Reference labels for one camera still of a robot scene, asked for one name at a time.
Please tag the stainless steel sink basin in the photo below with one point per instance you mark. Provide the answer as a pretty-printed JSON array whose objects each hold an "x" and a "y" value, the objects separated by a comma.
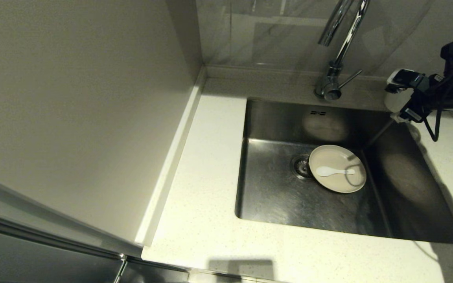
[{"x": 273, "y": 196}]

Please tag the grey under-counter cabinet front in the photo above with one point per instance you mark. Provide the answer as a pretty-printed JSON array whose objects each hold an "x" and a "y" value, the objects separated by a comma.
[{"x": 151, "y": 273}]

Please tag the white ceramic soup spoon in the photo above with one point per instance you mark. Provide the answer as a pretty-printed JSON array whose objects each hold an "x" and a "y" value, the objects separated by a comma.
[{"x": 325, "y": 171}]

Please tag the chrome kitchen faucet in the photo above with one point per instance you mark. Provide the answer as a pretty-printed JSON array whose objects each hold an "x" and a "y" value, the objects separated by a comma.
[{"x": 330, "y": 84}]

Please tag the grey tall cabinet door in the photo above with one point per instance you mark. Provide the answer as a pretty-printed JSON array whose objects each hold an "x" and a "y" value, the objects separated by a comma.
[{"x": 34, "y": 263}]

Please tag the white bowl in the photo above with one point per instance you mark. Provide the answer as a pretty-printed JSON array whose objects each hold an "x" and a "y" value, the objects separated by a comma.
[{"x": 393, "y": 103}]

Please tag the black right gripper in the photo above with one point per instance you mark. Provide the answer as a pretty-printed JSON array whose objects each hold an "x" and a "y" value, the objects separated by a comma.
[{"x": 427, "y": 98}]

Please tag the white black wrist camera box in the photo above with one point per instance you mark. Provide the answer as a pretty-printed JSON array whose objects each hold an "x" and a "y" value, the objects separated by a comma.
[{"x": 405, "y": 78}]

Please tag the beige tall cabinet side panel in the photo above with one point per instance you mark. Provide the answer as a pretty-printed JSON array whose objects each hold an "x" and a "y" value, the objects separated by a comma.
[{"x": 73, "y": 118}]

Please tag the round metal drain strainer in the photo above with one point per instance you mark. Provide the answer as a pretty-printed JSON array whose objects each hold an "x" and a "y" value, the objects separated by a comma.
[{"x": 299, "y": 166}]

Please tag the beige round plate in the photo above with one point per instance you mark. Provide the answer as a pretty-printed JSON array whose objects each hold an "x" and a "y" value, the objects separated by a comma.
[{"x": 332, "y": 182}]

